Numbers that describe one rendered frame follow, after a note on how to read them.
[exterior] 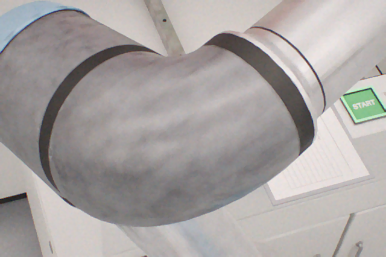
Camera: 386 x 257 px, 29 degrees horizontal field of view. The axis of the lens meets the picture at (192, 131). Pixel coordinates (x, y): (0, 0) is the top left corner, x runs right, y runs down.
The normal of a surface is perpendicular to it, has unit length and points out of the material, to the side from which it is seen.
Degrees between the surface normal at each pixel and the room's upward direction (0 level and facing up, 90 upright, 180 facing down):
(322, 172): 0
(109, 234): 90
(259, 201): 90
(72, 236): 0
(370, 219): 90
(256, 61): 11
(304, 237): 90
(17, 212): 0
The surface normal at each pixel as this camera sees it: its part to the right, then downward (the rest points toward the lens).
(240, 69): 0.03, -0.48
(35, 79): -0.57, -0.35
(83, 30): 0.04, -0.88
